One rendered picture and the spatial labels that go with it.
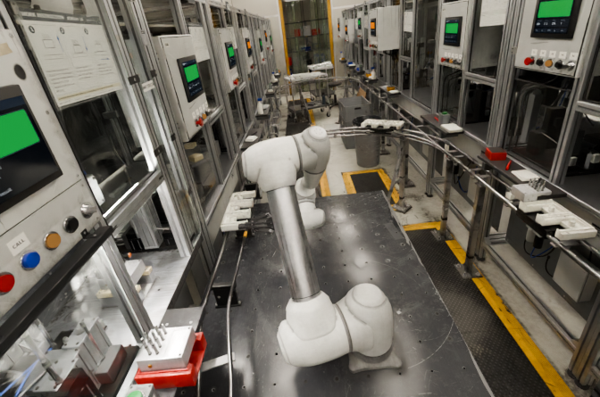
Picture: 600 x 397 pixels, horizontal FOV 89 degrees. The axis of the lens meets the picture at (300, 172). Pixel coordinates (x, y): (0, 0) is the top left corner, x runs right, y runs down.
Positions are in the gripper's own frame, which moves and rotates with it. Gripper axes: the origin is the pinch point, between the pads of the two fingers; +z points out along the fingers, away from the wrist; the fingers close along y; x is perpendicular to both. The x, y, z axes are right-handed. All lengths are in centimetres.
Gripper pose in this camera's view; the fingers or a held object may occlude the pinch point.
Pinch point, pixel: (245, 226)
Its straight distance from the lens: 162.8
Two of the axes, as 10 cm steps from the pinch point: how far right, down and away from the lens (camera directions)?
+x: 0.2, 4.2, -9.1
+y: -1.2, -9.0, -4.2
